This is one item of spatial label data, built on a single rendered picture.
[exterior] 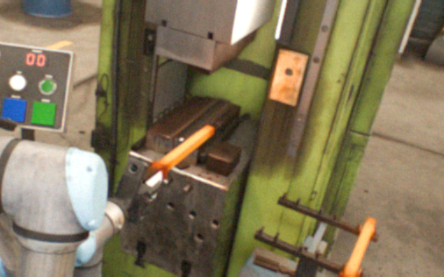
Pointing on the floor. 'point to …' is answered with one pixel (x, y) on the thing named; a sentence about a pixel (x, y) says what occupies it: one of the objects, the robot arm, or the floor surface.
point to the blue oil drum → (48, 8)
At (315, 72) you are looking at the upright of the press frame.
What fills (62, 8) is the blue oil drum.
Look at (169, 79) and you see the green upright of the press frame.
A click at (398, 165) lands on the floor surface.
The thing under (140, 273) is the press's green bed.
